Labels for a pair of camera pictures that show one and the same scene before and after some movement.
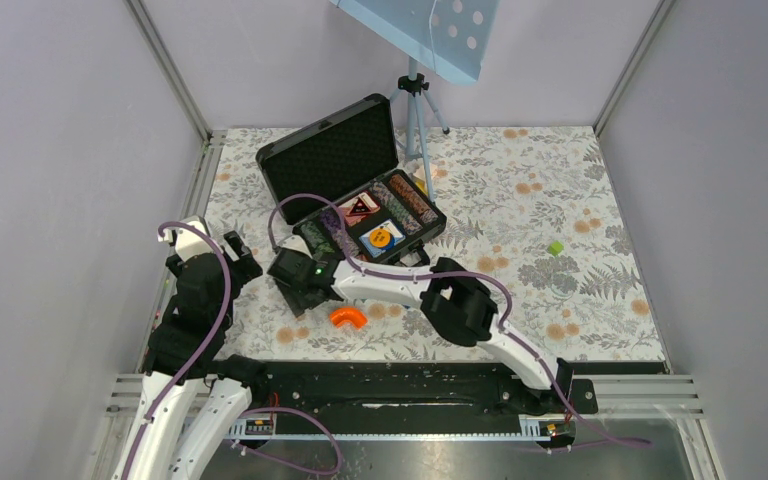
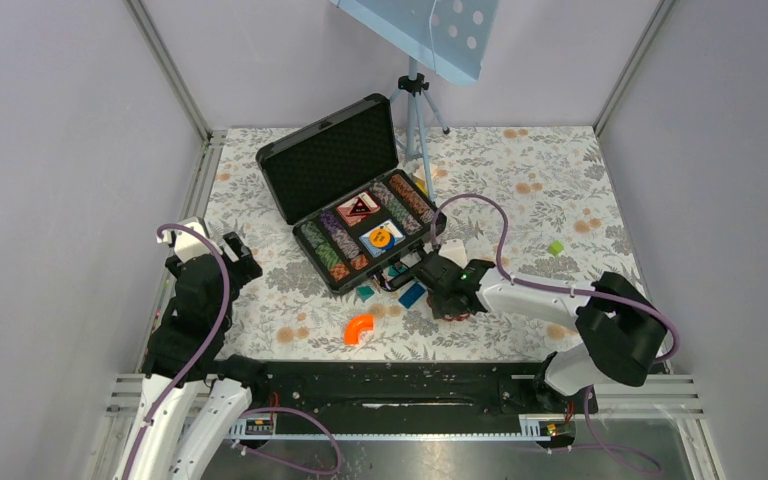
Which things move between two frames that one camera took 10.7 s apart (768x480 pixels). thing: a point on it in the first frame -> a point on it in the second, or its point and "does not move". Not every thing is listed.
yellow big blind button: (380, 237) does not move
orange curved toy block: (347, 313) -> (356, 324)
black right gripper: (297, 301) -> (440, 306)
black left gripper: (245, 266) does not move
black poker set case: (336, 180) does not move
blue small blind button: (390, 244) does not move
